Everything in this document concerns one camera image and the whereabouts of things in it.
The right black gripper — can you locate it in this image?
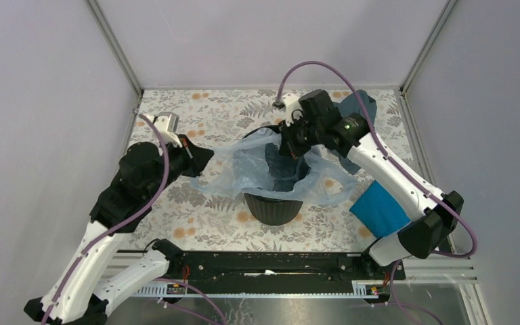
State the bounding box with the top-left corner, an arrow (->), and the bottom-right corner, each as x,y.
278,113 -> 322,159

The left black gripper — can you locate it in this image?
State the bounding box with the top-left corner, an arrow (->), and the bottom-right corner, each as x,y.
147,131 -> 216,197

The black plastic trash bin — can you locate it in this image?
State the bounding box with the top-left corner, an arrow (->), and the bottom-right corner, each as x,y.
244,141 -> 310,226

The light blue plastic trash bag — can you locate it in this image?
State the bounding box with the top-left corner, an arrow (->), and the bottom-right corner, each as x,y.
190,127 -> 358,205

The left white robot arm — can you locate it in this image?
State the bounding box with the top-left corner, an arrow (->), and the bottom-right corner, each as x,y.
24,135 -> 214,324

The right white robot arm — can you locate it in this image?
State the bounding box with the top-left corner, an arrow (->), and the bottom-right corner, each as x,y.
277,89 -> 464,279

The grey-blue crumpled cloth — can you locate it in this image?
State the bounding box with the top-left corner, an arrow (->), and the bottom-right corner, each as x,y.
328,90 -> 377,175

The bright blue folded cloth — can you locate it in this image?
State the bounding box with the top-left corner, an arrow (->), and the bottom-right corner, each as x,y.
349,181 -> 410,238

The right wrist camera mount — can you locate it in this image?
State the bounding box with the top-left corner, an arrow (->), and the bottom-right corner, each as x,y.
272,93 -> 303,127

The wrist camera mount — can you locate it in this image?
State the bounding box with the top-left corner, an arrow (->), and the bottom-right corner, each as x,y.
272,93 -> 303,127
147,112 -> 182,148

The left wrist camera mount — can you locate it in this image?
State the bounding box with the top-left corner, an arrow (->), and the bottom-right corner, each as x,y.
147,112 -> 182,148

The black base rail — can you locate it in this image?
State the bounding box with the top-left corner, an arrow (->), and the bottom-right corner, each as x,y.
163,251 -> 406,285

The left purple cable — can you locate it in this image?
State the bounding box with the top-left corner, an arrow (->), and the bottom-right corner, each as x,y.
40,113 -> 228,325

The white slotted cable duct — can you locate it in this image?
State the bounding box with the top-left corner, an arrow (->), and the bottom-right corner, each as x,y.
134,280 -> 384,300

